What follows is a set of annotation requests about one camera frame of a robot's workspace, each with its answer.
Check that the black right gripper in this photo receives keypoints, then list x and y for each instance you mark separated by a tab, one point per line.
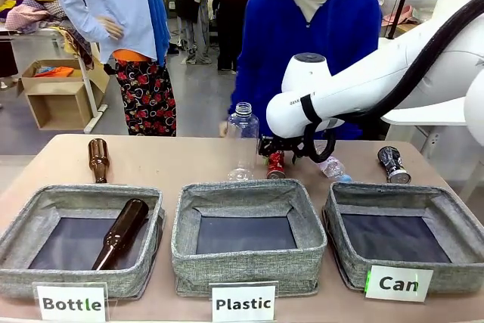
278	144

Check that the crushed red can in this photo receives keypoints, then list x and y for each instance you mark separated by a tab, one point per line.
276	167

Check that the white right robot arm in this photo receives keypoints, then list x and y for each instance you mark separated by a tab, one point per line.
359	88

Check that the crushed black can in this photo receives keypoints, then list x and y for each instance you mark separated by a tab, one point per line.
393	166

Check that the grey fabric basket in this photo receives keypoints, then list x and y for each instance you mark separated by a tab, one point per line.
246	274
22	224
453	209

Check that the white Can label sign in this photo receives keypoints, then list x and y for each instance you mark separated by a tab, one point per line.
399	283

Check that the person's right hand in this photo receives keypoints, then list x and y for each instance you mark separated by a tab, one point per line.
223	129

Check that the clear plastic bottle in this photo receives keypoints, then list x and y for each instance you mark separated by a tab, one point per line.
242	137

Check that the crushed clear bottle blue cap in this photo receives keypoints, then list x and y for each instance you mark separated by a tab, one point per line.
332	168

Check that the person in blue hoodie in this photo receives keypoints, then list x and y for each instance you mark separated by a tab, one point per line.
280	28

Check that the black red floral skirt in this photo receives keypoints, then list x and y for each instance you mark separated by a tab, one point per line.
147	100

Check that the white Plastic label sign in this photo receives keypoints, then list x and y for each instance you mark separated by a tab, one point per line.
244	303

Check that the white side table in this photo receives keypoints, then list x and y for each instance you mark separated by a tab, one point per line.
427	113

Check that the person in dark clothes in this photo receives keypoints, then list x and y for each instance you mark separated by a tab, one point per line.
234	5

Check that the person in grey trousers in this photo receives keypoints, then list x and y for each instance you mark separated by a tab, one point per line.
193	9

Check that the brown glass bottle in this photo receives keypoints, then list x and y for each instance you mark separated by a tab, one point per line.
99	160
121	234

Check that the blue hanging cloth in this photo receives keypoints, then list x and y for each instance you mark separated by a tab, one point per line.
157	5

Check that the white background table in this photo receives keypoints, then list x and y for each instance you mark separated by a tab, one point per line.
87	84

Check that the open cardboard box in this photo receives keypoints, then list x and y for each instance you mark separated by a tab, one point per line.
56	103

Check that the white Bottle label sign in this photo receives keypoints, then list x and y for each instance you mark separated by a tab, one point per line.
72	303

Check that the pile of colourful clothes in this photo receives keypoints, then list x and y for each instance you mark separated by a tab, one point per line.
30	1

